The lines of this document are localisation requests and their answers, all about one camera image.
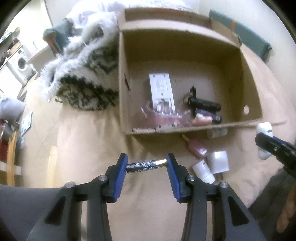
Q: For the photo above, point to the wooden chair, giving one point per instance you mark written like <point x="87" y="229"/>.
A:
<point x="9" y="167"/>

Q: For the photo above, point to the white medicine bottle red label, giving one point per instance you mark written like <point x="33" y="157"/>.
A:
<point x="203" y="172"/>

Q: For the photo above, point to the pink foot keychain charm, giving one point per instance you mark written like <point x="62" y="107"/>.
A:
<point x="202" y="120"/>

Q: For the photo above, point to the small white cylindrical jar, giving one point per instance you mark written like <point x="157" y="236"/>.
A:
<point x="216" y="133"/>

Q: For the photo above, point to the teal cushion with orange stripe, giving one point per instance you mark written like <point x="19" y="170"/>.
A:
<point x="251" y="39"/>

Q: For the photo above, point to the white washing machine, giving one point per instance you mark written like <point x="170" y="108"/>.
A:
<point x="17" y="64"/>

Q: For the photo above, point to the white earbuds case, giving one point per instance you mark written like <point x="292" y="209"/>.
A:
<point x="264" y="133"/>

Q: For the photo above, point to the clear pink toe separator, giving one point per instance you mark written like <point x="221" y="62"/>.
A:
<point x="154" y="119"/>

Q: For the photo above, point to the teal upholstered armchair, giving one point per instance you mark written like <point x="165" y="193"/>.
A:
<point x="57" y="37"/>

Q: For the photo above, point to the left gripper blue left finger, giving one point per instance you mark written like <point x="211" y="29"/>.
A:
<point x="115" y="179"/>

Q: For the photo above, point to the beige bed sheet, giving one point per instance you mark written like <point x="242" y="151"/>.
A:
<point x="89" y="142"/>

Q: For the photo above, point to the white remote control back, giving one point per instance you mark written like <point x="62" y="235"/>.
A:
<point x="161" y="93"/>

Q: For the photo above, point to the brown cardboard box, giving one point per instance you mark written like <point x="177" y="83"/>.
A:
<point x="195" y="51"/>

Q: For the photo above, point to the fluffy grey white blanket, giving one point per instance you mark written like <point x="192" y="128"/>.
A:
<point x="86" y="74"/>

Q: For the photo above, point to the person's right hand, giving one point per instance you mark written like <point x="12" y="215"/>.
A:
<point x="287" y="213"/>

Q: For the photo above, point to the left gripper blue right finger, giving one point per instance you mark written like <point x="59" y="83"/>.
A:
<point x="177" y="176"/>

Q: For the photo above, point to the white crumpled duvet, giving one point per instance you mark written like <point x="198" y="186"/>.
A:
<point x="81" y="11"/>

